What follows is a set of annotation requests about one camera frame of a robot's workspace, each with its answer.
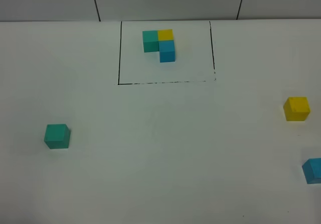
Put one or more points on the blue template cube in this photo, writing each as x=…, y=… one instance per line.
x=167, y=52

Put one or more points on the green template cube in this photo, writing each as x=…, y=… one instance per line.
x=150, y=41

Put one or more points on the yellow template cube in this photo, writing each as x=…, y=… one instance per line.
x=165, y=35

